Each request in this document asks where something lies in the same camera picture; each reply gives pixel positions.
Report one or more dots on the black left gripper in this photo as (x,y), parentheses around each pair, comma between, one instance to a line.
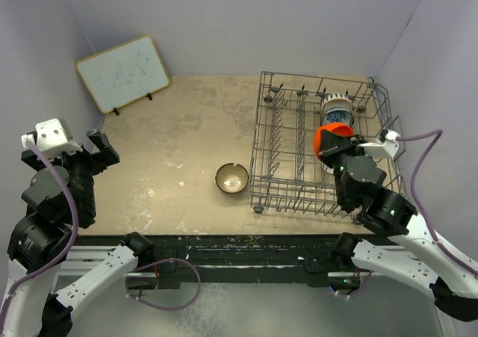
(101,158)

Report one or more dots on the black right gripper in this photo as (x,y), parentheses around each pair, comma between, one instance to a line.
(331,144)

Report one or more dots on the blue patterned bowl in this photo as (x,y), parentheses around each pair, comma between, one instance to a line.
(337,115)

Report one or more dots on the white orange rimmed striped bowl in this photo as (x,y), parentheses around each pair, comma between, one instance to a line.
(336,101)

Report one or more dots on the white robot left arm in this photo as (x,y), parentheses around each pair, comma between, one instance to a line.
(60,200)

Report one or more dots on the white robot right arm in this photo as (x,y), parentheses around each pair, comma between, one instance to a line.
(429,263)

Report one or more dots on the yellow framed whiteboard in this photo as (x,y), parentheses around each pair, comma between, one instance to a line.
(123,74)

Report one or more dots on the brown glazed bowl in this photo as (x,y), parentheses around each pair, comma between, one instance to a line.
(232,178)

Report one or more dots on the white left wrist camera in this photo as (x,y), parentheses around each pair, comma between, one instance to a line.
(53,138)

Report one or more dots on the grey wire dish rack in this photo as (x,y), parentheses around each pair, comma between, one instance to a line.
(285,174)

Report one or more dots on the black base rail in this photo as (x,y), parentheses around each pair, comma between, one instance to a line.
(247,259)

